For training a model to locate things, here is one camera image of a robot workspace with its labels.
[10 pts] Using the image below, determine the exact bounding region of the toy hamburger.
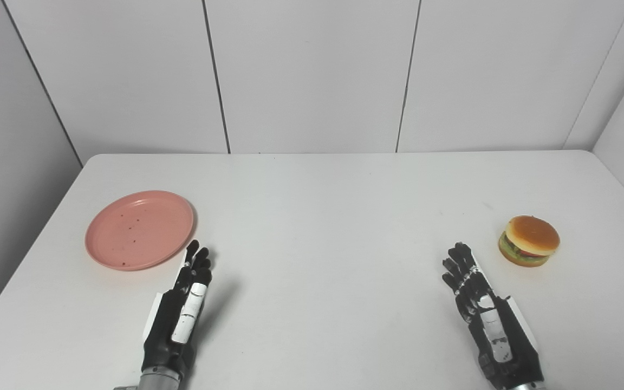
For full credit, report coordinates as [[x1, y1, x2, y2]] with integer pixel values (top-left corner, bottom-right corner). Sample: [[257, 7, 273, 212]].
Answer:
[[498, 215, 561, 268]]

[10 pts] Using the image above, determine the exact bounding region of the pink round plate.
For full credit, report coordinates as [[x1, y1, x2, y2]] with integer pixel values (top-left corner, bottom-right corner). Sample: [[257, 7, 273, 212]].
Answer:
[[85, 190, 196, 271]]

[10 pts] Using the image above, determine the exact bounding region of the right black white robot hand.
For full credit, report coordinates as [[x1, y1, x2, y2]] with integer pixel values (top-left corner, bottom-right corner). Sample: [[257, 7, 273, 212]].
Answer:
[[442, 242, 544, 389]]

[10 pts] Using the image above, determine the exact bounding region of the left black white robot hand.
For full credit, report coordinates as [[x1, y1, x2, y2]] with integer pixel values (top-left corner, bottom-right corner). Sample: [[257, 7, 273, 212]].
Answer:
[[142, 239, 213, 379]]

